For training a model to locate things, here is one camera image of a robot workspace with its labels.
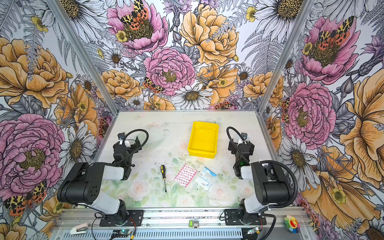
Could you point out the green circuit board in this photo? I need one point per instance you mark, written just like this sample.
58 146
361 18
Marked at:
122 233

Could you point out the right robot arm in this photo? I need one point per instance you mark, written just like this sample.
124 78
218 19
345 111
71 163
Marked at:
271 186

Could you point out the black yellow screwdriver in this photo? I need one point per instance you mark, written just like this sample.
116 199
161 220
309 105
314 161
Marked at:
163 171

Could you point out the pink sticker sheet packet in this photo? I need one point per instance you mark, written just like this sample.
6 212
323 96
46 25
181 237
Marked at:
185 175

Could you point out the white pink stapler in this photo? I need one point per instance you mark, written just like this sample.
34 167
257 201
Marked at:
79 229

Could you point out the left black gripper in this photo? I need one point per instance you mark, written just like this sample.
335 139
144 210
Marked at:
135 145

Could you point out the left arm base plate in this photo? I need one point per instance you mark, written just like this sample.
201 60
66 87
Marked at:
130 219

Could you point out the colourful flower toy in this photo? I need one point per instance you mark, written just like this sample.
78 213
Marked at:
292 224

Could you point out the clear blue plastic packet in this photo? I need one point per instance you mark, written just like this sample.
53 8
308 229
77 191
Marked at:
205 178

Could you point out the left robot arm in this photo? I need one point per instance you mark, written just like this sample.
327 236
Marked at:
82 185

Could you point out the small green display module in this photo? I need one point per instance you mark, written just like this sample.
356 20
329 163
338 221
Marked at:
193 224

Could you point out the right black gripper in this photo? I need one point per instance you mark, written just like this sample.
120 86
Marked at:
233 146

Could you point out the aluminium rail frame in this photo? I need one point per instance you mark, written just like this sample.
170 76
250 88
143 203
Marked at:
173 224

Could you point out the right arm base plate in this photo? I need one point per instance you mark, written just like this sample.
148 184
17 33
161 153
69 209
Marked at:
234 217

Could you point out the yellow plastic bin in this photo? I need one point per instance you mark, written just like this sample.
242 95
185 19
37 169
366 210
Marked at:
204 140

